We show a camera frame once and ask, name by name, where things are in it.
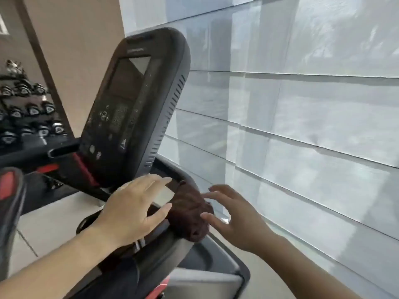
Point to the person's left hand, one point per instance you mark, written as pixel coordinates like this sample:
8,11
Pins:
131,211

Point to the person's right hand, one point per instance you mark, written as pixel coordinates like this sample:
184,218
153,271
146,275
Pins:
246,227

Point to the black treadmill console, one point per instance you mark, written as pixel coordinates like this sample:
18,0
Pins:
140,121

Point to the black Star Trac treadmill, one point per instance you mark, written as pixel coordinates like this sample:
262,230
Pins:
215,258
162,258

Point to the rack of black dumbbells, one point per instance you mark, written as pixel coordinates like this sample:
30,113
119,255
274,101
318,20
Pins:
31,108

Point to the small grey equipment pile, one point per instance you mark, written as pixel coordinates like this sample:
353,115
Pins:
14,67

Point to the dark brown cleaning cloth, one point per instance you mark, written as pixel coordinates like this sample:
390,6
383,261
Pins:
190,211

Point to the person's right forearm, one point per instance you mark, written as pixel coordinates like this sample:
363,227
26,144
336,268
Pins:
296,270

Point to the white window blind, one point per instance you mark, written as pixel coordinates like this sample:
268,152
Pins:
296,121

